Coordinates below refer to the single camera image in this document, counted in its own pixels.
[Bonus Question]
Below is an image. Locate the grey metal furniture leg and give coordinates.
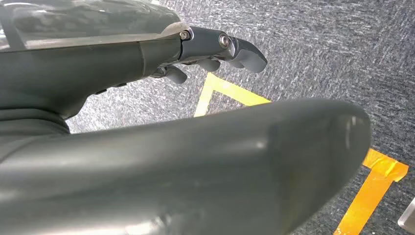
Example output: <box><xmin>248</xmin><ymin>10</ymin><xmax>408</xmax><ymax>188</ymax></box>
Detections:
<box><xmin>397</xmin><ymin>198</ymin><xmax>415</xmax><ymax>234</ymax></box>

